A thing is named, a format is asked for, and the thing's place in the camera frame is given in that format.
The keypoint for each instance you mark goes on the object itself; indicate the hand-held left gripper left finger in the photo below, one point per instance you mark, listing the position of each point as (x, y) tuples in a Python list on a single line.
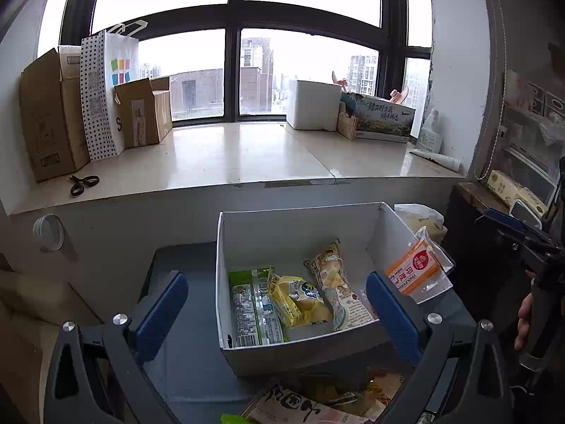
[(161, 313)]

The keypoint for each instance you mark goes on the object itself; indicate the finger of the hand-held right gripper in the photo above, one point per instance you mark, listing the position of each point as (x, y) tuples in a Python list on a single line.
[(503, 217), (516, 238)]

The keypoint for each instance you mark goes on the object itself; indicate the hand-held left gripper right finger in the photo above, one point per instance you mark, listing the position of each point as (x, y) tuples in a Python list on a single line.
[(393, 318)]

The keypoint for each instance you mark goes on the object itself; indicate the orange yellow snack packet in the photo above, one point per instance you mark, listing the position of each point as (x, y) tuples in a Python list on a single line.
[(382, 393)]

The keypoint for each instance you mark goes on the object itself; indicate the white brush-print snack packet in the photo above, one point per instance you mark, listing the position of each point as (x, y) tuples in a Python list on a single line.
[(300, 408)]

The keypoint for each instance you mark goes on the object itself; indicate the white storage box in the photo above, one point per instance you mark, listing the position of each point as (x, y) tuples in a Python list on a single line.
[(291, 234)]

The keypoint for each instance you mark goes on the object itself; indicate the person's right hand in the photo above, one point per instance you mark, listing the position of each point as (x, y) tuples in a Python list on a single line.
[(525, 318)]

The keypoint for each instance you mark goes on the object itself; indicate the white black device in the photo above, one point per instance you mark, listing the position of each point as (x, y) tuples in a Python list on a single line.
[(525, 213)]

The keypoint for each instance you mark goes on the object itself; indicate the yellow tissue pack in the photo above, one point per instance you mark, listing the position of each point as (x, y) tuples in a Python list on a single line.
[(503, 185)]

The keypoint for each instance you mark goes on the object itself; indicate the brown wooden shelf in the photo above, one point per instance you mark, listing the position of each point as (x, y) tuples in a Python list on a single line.
[(468, 192)]

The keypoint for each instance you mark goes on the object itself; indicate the cream chip packet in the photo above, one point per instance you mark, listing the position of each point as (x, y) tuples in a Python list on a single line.
[(335, 278)]

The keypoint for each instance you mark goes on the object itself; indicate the beige carton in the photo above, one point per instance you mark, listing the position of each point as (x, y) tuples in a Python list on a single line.
[(435, 232)]

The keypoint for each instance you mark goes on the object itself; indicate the clear plastic drawer unit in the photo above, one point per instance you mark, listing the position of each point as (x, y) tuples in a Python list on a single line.
[(529, 145)]

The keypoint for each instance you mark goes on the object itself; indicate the green snack packet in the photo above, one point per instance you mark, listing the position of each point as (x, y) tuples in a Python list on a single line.
[(242, 313)]

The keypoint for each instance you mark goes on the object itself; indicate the white plastic bag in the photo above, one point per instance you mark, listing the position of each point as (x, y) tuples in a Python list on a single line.
[(415, 214)]

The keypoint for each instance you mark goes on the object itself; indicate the white tube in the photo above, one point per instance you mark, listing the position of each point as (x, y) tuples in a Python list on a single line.
[(435, 159)]

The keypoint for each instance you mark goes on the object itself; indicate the clear striped snack packet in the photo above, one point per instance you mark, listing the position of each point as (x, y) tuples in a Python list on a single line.
[(267, 313)]

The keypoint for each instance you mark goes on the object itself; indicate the white plastic bottle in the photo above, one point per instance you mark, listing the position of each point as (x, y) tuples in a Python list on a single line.
[(430, 134)]

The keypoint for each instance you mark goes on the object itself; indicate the pink printed box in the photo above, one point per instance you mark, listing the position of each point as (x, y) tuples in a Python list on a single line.
[(525, 88)]

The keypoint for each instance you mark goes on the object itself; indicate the roll of clear tape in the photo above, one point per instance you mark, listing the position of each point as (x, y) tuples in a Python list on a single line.
[(48, 232)]

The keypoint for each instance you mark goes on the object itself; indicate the black scissors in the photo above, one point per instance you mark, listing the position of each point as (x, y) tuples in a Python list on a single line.
[(82, 184)]

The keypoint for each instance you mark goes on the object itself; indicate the landscape print carton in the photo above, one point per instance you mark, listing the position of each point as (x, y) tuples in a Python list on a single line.
[(384, 119)]

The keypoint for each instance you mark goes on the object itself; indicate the marble window sill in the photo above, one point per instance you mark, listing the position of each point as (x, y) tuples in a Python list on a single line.
[(229, 154)]

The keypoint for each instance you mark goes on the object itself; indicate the small cardboard box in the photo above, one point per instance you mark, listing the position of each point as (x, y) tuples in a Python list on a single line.
[(141, 115)]

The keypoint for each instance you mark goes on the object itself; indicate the grey stitched leather panel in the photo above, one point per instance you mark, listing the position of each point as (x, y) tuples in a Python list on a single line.
[(521, 17)]

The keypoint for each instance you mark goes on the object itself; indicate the white foam box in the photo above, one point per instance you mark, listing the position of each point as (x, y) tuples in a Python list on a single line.
[(311, 106)]

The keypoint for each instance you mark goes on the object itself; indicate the polka dot paper bag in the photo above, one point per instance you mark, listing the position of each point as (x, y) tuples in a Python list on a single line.
[(99, 97)]

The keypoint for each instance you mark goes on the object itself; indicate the large cardboard box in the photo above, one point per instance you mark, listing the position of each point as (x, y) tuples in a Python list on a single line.
[(44, 119)]

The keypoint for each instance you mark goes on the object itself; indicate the black window frame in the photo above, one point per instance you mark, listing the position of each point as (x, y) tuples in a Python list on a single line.
[(231, 53)]

